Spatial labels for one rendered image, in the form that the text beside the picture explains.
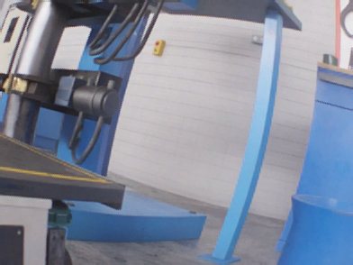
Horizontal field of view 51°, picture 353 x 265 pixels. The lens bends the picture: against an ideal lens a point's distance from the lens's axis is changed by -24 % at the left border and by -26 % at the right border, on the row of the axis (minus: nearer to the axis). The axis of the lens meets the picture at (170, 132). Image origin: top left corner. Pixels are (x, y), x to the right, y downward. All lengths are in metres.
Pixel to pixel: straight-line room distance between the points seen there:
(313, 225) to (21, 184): 0.40
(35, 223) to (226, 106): 3.09
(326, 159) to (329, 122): 0.17
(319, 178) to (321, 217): 1.38
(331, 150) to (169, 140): 2.17
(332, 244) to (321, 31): 2.94
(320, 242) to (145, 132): 3.48
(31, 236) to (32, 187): 0.08
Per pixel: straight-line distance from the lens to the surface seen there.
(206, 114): 3.66
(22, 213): 0.56
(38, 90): 1.78
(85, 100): 1.69
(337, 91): 1.97
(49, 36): 1.94
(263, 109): 1.59
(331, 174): 1.92
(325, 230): 0.57
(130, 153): 4.04
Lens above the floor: 0.42
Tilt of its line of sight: 1 degrees up
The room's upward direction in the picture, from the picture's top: 14 degrees clockwise
